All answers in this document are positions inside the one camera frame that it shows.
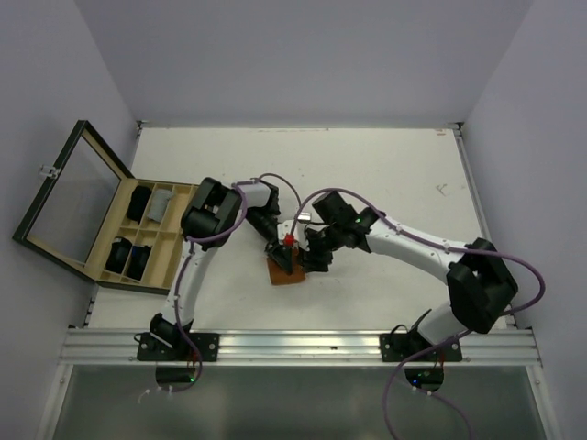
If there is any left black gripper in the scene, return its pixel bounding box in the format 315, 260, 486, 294
244, 206, 292, 276

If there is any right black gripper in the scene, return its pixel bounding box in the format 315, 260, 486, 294
295, 222, 343, 271

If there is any orange underwear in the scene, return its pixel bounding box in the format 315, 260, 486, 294
266, 249, 306, 286

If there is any grey striped underwear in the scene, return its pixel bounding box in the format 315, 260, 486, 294
147, 189, 174, 223

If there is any black underwear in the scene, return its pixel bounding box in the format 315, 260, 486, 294
126, 185, 152, 223
126, 246, 151, 281
105, 236, 133, 274

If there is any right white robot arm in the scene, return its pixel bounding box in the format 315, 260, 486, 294
293, 191, 518, 360

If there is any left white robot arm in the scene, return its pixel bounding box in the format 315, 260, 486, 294
150, 178, 294, 360

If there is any rolled black underwear in box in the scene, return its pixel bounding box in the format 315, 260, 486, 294
105, 236, 133, 274

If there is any wooden compartment organizer box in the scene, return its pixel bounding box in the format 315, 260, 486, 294
92, 178, 198, 295

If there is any glass box lid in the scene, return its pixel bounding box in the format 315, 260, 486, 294
13, 120, 135, 282

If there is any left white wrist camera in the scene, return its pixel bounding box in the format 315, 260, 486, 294
296, 212, 312, 224

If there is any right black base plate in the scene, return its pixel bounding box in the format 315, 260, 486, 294
379, 324, 463, 362

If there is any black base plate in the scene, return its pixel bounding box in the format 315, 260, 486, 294
134, 332, 220, 362
379, 324, 463, 362

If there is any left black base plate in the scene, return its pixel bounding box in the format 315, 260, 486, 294
134, 332, 220, 362

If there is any aluminium mounting rail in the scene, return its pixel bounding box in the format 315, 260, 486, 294
58, 328, 541, 367

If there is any white wall latch clip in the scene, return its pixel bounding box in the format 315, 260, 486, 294
39, 165, 61, 180

